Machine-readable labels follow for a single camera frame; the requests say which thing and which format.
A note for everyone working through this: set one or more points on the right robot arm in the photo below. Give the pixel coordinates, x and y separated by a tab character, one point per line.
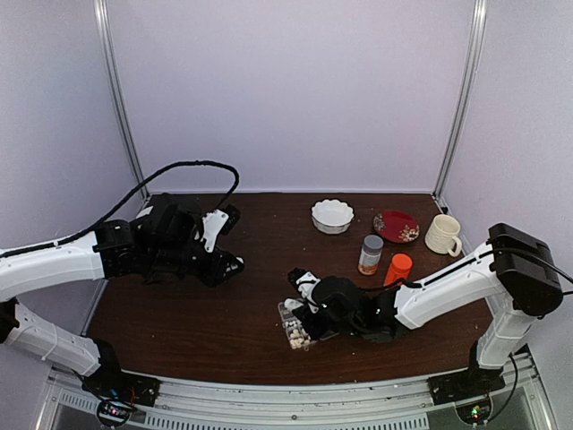
510	264

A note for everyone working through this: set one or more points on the cream ribbed ceramic mug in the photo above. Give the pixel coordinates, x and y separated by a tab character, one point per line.
442	236

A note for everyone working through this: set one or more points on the aluminium frame post right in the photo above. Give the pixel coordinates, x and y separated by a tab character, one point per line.
473	56

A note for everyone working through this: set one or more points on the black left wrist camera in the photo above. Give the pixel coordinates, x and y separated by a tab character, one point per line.
216	223

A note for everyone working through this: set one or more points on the grey capped vitamin bottle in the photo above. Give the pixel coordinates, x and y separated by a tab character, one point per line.
370	255

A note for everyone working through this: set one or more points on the aluminium frame post left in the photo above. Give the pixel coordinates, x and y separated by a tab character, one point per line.
106	40

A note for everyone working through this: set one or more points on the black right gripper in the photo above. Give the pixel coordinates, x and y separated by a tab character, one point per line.
315	331

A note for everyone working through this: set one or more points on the small white pill bottle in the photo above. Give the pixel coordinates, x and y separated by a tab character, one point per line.
291	304

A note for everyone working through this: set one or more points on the clear plastic pill organizer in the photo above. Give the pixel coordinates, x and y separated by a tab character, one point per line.
286	315

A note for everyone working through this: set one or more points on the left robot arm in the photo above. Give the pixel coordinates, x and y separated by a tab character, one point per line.
167	236

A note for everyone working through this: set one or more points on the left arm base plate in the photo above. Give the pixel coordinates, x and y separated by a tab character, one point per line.
131	389

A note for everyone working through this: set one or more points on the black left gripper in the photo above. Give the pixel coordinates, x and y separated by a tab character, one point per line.
222	259

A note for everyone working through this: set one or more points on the white pills in organizer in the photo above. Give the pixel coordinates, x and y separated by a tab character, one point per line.
300	343

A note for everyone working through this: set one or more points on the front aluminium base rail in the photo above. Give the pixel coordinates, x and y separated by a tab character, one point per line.
405	403

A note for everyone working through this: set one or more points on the aluminium frame post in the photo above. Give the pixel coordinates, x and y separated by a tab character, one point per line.
473	56
106	40

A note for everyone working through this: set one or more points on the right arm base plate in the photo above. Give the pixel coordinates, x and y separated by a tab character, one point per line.
464	385

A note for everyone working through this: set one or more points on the orange pill bottle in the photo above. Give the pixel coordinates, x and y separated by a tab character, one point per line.
399	269

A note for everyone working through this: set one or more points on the white fluted ceramic bowl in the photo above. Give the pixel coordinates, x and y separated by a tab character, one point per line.
332	217

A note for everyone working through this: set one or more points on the red floral saucer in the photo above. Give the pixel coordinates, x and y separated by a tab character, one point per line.
396	227

